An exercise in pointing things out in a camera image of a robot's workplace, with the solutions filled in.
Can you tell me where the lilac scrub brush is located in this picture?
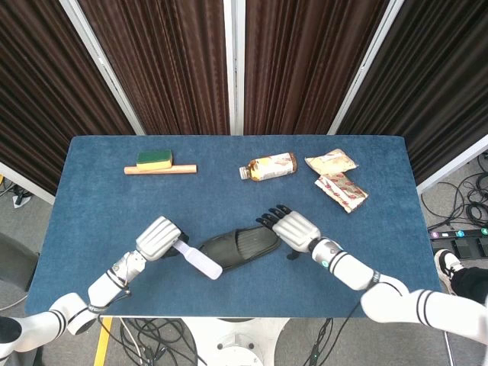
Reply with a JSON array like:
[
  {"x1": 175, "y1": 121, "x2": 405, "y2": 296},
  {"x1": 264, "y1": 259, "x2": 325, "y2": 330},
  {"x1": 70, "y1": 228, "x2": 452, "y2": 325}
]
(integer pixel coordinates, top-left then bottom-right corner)
[{"x1": 173, "y1": 240, "x2": 223, "y2": 281}]

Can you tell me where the silver red snack pack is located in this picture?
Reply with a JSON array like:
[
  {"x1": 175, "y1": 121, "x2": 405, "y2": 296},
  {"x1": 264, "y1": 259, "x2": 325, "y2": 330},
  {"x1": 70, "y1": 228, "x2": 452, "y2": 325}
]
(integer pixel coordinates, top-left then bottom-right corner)
[{"x1": 314, "y1": 171, "x2": 370, "y2": 214}]

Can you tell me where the black foot pedal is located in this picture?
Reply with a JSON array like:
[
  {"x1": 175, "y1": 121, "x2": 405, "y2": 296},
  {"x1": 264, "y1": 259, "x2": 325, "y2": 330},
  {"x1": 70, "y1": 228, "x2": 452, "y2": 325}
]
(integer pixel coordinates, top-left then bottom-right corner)
[{"x1": 451, "y1": 238, "x2": 488, "y2": 260}]

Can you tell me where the amber liquid plastic bottle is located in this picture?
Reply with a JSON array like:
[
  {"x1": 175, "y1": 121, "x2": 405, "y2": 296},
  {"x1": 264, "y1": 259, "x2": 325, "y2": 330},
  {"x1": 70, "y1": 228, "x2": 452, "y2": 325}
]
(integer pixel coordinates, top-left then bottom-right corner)
[{"x1": 239, "y1": 152, "x2": 298, "y2": 182}]

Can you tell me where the white partition base rail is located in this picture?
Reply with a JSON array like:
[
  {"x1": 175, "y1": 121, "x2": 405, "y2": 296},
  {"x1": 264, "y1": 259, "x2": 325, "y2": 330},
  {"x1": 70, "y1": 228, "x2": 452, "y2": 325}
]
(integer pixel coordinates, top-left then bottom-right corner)
[
  {"x1": 416, "y1": 144, "x2": 488, "y2": 195},
  {"x1": 0, "y1": 162, "x2": 56, "y2": 206}
]

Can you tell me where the black rubber slipper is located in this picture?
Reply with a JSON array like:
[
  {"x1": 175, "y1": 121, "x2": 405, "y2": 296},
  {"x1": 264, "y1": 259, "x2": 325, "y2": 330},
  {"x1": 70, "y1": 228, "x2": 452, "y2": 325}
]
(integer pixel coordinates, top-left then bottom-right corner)
[{"x1": 197, "y1": 224, "x2": 282, "y2": 271}]

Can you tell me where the beige snack bag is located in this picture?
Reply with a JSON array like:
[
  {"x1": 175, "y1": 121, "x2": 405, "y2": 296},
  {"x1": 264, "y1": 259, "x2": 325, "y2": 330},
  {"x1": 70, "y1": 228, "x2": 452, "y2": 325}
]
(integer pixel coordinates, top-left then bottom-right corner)
[{"x1": 303, "y1": 148, "x2": 360, "y2": 175}]

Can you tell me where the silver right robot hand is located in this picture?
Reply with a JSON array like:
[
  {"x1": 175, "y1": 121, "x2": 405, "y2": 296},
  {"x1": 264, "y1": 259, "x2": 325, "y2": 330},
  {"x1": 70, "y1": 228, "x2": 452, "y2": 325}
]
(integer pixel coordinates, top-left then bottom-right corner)
[{"x1": 254, "y1": 204, "x2": 320, "y2": 261}]

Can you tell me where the yellow green sponge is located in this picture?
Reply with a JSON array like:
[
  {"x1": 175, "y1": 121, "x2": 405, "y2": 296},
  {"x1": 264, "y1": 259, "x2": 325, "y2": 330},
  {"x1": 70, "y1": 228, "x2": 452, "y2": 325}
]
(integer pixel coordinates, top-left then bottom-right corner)
[{"x1": 136, "y1": 149, "x2": 173, "y2": 172}]

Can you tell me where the wooden rolling pin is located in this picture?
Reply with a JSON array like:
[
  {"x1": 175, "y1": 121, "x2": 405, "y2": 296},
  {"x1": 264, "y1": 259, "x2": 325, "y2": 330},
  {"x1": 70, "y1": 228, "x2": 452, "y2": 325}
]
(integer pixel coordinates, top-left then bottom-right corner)
[{"x1": 124, "y1": 163, "x2": 198, "y2": 176}]

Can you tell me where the brown pleated curtain panel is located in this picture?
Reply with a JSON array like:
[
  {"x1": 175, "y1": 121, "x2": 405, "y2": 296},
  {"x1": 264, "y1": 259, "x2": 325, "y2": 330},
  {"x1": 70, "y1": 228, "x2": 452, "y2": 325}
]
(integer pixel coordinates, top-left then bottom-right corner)
[
  {"x1": 0, "y1": 0, "x2": 136, "y2": 195},
  {"x1": 78, "y1": 0, "x2": 230, "y2": 136},
  {"x1": 243, "y1": 0, "x2": 390, "y2": 136},
  {"x1": 337, "y1": 0, "x2": 488, "y2": 186}
]

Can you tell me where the blue fabric table cover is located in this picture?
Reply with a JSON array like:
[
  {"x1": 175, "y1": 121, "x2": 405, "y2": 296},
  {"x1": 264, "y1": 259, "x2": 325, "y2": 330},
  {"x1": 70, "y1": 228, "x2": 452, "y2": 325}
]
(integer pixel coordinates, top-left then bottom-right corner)
[{"x1": 24, "y1": 135, "x2": 445, "y2": 318}]

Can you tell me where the white black sneaker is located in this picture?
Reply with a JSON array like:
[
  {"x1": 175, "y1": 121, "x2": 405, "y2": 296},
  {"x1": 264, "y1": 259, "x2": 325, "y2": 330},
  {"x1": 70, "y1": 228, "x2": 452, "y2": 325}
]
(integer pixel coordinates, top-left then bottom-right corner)
[{"x1": 435, "y1": 249, "x2": 465, "y2": 294}]

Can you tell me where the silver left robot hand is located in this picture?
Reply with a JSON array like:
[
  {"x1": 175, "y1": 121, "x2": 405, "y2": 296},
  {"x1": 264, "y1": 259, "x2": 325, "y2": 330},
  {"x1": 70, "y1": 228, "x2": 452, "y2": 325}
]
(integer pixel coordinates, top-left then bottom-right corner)
[{"x1": 135, "y1": 215, "x2": 191, "y2": 264}]

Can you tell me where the black floor cable tangle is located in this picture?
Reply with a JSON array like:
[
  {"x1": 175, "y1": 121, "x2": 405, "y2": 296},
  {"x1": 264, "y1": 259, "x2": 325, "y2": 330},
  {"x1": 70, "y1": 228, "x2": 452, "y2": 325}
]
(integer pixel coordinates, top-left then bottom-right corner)
[{"x1": 421, "y1": 150, "x2": 488, "y2": 232}]

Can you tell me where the black trouser leg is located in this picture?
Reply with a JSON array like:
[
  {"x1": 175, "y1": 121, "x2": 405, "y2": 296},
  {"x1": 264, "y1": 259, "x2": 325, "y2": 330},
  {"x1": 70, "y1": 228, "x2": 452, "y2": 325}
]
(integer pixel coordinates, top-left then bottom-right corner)
[{"x1": 451, "y1": 265, "x2": 488, "y2": 306}]

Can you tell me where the black cable bundle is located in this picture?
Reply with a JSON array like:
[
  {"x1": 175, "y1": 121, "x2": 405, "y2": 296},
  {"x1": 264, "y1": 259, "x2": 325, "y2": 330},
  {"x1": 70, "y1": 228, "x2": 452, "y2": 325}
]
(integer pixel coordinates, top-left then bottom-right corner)
[{"x1": 97, "y1": 315, "x2": 207, "y2": 366}]

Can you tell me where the white partition frame post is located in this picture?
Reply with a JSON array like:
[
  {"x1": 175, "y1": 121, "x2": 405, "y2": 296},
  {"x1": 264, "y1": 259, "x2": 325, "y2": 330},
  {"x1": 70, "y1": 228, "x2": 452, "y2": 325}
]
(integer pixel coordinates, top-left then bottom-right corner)
[
  {"x1": 327, "y1": 0, "x2": 405, "y2": 135},
  {"x1": 59, "y1": 0, "x2": 146, "y2": 136},
  {"x1": 223, "y1": 0, "x2": 246, "y2": 136}
]

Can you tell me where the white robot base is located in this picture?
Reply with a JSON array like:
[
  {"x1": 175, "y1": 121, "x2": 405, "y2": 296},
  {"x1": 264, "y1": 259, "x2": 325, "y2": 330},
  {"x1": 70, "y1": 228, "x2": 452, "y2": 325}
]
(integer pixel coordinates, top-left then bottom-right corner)
[{"x1": 181, "y1": 316, "x2": 293, "y2": 366}]

